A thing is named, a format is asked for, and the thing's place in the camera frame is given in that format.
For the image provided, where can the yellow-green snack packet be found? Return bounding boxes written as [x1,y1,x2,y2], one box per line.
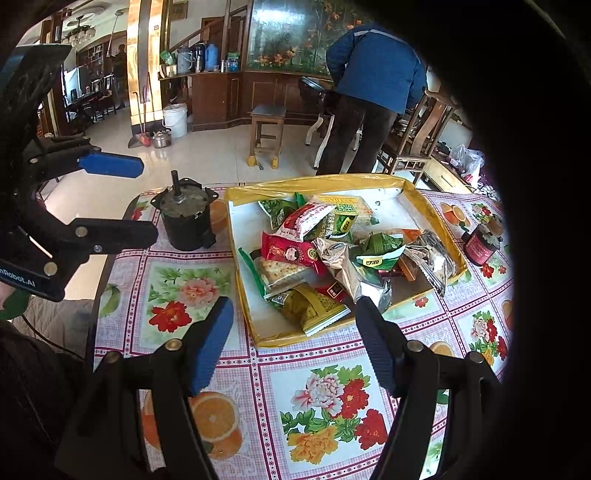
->
[267,283,351,337]

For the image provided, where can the green leaf snack bag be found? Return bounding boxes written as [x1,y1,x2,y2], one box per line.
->
[351,232,406,272]

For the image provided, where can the silver foil bag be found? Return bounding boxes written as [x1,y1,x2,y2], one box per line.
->
[312,238,393,313]
[404,230,457,298]

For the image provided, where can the orange cracker packet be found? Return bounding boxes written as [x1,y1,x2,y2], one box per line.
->
[396,228,424,282]

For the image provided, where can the red shiny snack bag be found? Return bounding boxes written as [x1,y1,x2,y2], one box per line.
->
[262,232,328,276]

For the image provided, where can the yellow green cracker packet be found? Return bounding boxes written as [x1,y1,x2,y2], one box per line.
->
[311,194,380,225]

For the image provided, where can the green triangular snack bag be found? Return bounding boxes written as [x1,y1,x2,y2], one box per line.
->
[259,199,297,231]

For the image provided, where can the white red snack packet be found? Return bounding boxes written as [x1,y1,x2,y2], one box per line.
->
[276,202,335,242]

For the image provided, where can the red candy packet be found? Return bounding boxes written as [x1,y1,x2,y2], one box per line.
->
[315,281,349,303]

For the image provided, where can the person's left hand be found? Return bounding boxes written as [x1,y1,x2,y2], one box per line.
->
[0,282,30,320]

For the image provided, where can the metal kettle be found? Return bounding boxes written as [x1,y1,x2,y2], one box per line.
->
[151,128,172,149]

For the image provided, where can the white bucket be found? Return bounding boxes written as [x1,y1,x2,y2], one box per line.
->
[162,103,188,139]

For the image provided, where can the black motor can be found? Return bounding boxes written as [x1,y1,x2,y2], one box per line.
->
[150,170,219,252]

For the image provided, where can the floral fruit tablecloth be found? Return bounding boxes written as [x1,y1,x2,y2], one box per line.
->
[94,178,513,479]

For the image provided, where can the small wooden stool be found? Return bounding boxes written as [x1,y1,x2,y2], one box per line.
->
[246,104,287,169]

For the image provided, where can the white plastic bag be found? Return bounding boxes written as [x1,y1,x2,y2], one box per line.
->
[450,144,485,188]

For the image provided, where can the wooden chair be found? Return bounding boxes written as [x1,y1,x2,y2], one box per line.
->
[377,90,458,185]

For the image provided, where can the person in blue jacket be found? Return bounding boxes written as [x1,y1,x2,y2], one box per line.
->
[317,22,427,175]

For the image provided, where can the floral wall painting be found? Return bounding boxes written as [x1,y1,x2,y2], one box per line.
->
[245,0,373,76]

